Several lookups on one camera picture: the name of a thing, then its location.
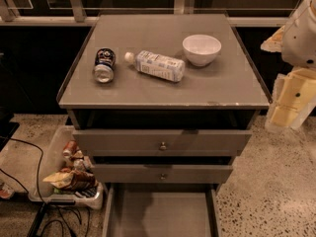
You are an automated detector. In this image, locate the brown snack bag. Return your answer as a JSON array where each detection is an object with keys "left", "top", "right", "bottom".
[{"left": 43, "top": 170, "right": 98, "bottom": 191}]

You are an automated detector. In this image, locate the black cable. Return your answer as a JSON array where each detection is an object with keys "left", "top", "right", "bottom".
[{"left": 0, "top": 136, "right": 92, "bottom": 237}]

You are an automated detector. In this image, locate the grey drawer cabinet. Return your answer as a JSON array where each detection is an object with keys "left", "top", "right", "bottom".
[{"left": 55, "top": 13, "right": 274, "bottom": 237}]

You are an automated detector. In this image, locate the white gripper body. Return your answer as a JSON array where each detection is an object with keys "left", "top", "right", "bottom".
[{"left": 281, "top": 3, "right": 316, "bottom": 68}]

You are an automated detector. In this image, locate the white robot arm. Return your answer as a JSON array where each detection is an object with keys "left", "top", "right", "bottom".
[{"left": 261, "top": 0, "right": 316, "bottom": 132}]

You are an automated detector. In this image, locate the top grey drawer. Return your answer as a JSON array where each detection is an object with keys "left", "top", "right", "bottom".
[{"left": 73, "top": 129, "right": 251, "bottom": 157}]

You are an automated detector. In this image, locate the white ceramic bowl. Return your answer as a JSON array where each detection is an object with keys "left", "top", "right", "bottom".
[{"left": 183, "top": 35, "right": 222, "bottom": 66}]

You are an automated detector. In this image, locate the blue soda can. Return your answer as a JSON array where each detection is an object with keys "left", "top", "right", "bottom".
[{"left": 93, "top": 48, "right": 116, "bottom": 83}]

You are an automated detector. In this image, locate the bottom grey open drawer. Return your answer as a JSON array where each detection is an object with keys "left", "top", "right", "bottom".
[{"left": 102, "top": 184, "right": 222, "bottom": 237}]

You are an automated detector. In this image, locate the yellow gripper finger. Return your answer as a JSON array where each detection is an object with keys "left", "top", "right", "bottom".
[
  {"left": 265, "top": 67, "right": 316, "bottom": 130},
  {"left": 261, "top": 26, "right": 284, "bottom": 52}
]

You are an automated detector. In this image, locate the metal window railing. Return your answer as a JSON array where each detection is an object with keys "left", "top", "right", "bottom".
[{"left": 0, "top": 0, "right": 303, "bottom": 27}]

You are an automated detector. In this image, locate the brass top drawer knob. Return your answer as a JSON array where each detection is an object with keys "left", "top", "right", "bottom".
[{"left": 159, "top": 142, "right": 167, "bottom": 151}]

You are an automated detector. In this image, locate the middle grey drawer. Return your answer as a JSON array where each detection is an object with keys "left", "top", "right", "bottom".
[{"left": 93, "top": 164, "right": 233, "bottom": 184}]

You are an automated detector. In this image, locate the clear blue-label plastic bottle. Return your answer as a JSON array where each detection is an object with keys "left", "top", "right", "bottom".
[{"left": 124, "top": 50, "right": 186, "bottom": 83}]

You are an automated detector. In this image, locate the orange soda can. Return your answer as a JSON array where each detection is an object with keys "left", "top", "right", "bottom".
[{"left": 62, "top": 140, "right": 77, "bottom": 159}]

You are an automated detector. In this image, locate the clear plastic bin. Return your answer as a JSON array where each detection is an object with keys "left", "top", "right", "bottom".
[{"left": 29, "top": 125, "right": 104, "bottom": 210}]

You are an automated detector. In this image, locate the crumpled white wrapper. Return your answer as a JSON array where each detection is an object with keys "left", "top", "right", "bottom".
[{"left": 71, "top": 150, "right": 92, "bottom": 172}]

